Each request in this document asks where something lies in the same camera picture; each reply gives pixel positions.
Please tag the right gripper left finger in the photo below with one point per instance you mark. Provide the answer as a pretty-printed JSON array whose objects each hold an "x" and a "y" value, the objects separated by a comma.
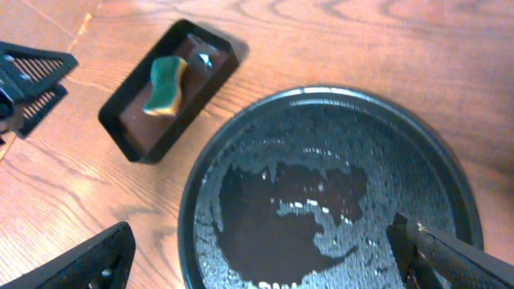
[{"x": 103, "y": 261}]

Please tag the green yellow sponge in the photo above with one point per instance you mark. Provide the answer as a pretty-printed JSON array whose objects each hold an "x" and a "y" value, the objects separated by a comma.
[{"x": 165, "y": 76}]

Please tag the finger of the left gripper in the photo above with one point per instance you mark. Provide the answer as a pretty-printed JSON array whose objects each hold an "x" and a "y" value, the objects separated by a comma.
[
  {"x": 35, "y": 112},
  {"x": 35, "y": 71}
]

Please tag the rectangular black tray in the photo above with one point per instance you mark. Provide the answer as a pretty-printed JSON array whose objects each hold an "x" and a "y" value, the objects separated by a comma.
[{"x": 212, "y": 57}]

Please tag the round black tray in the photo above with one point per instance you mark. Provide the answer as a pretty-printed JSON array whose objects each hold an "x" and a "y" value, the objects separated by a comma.
[{"x": 297, "y": 191}]

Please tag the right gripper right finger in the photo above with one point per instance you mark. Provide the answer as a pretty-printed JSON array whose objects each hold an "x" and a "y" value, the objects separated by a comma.
[{"x": 423, "y": 254}]

